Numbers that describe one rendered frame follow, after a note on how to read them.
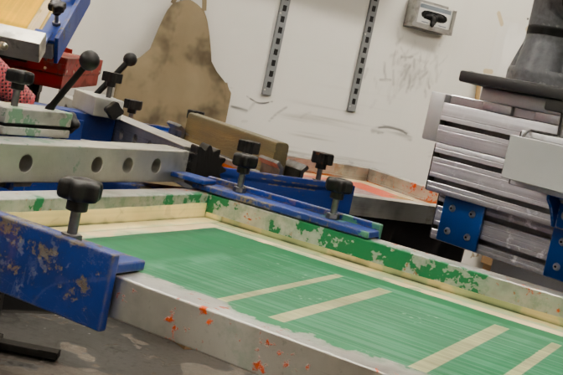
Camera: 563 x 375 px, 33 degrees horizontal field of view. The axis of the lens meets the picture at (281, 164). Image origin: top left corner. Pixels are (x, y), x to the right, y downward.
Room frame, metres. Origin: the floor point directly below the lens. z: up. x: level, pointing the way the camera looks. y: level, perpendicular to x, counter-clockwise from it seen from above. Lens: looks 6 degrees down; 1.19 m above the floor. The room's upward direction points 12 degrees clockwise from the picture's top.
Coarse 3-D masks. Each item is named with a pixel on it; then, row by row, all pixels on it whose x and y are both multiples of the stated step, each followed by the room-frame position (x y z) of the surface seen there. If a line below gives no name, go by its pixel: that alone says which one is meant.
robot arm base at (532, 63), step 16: (528, 32) 1.66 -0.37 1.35; (544, 32) 1.62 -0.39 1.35; (560, 32) 1.61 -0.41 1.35; (528, 48) 1.64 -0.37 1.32; (544, 48) 1.62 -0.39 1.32; (560, 48) 1.61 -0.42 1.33; (512, 64) 1.68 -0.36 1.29; (528, 64) 1.62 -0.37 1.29; (544, 64) 1.60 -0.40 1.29; (560, 64) 1.61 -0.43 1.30; (528, 80) 1.61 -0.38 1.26; (544, 80) 1.60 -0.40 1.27; (560, 80) 1.59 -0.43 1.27
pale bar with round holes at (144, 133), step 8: (64, 96) 2.08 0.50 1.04; (72, 96) 2.11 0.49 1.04; (64, 104) 2.07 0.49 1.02; (120, 120) 1.78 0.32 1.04; (128, 120) 1.81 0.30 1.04; (120, 128) 1.78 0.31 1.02; (128, 128) 1.74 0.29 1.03; (136, 128) 1.71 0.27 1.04; (144, 128) 1.70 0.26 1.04; (152, 128) 1.74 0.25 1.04; (112, 136) 1.80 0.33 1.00; (120, 136) 1.78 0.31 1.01; (128, 136) 1.74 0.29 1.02; (136, 136) 1.72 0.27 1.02; (144, 136) 1.67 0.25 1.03; (152, 136) 1.64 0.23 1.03; (160, 136) 1.62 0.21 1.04; (168, 136) 1.64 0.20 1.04; (176, 136) 1.67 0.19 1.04; (160, 144) 1.61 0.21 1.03; (168, 144) 1.59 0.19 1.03; (176, 144) 1.56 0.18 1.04; (184, 144) 1.56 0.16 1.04
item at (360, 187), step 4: (304, 176) 2.28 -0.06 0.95; (308, 176) 2.30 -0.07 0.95; (312, 176) 2.32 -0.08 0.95; (324, 180) 2.28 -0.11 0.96; (356, 184) 2.34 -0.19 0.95; (360, 184) 2.36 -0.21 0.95; (364, 184) 2.39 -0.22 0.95; (356, 188) 2.24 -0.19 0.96; (360, 188) 2.27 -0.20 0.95; (364, 188) 2.29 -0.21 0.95; (368, 188) 2.30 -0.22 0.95; (372, 188) 2.32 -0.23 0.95; (376, 188) 2.34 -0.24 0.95; (356, 192) 2.17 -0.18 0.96; (360, 192) 2.19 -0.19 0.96; (364, 192) 2.21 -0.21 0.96; (368, 192) 2.22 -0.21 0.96; (372, 192) 2.25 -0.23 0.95; (376, 192) 2.26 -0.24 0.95; (380, 192) 2.28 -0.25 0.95; (384, 192) 2.30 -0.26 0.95; (380, 196) 2.19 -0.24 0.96; (384, 196) 2.21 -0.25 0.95; (388, 196) 2.23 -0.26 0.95
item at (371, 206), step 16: (304, 160) 2.37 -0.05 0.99; (336, 176) 2.43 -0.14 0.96; (352, 176) 2.45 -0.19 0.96; (368, 176) 2.48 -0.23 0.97; (384, 176) 2.42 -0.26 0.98; (400, 192) 2.35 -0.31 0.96; (416, 192) 2.30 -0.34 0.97; (432, 192) 2.25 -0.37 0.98; (352, 208) 1.79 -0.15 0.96; (368, 208) 1.81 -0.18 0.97; (384, 208) 1.83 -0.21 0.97; (400, 208) 1.85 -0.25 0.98; (416, 208) 1.87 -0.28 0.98; (432, 208) 1.89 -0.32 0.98
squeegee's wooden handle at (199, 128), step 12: (192, 120) 2.11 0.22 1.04; (204, 120) 2.05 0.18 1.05; (216, 120) 2.05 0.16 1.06; (192, 132) 2.10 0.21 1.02; (204, 132) 2.04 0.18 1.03; (216, 132) 2.00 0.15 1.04; (228, 132) 1.95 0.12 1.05; (240, 132) 1.91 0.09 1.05; (252, 132) 1.90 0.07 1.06; (216, 144) 1.99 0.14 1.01; (228, 144) 1.95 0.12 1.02; (264, 144) 1.82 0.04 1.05; (276, 144) 1.79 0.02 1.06; (228, 156) 1.94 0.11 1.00; (276, 156) 1.79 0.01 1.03
